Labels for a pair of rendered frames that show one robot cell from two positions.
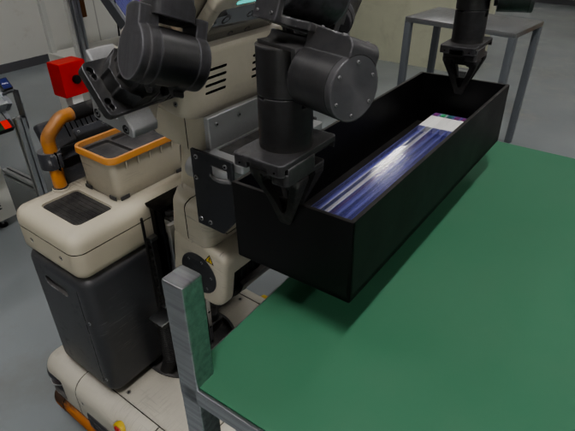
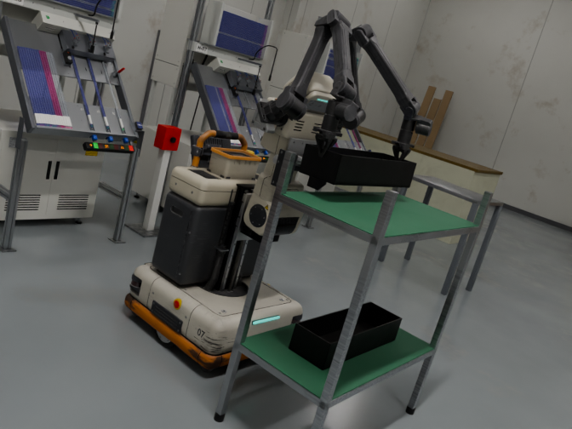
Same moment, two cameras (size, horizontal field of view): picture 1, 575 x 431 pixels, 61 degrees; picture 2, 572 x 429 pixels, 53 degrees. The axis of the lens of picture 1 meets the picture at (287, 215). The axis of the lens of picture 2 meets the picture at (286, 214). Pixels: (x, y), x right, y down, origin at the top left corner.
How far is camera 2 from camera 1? 165 cm
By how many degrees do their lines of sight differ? 19
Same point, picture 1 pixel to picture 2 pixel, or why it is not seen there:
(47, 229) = (191, 176)
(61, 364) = (145, 271)
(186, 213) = (263, 182)
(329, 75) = (346, 107)
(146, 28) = (291, 94)
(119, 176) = (230, 166)
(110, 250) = (215, 197)
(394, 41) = not seen: hidden behind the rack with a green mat
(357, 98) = (351, 116)
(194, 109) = (288, 133)
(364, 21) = not seen: hidden behind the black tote
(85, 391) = (159, 283)
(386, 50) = not seen: hidden behind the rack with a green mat
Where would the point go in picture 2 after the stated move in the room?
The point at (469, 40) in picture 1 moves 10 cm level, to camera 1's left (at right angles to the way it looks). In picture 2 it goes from (403, 141) to (380, 134)
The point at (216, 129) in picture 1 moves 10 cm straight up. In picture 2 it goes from (293, 144) to (299, 121)
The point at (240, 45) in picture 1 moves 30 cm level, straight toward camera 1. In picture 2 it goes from (311, 117) to (315, 123)
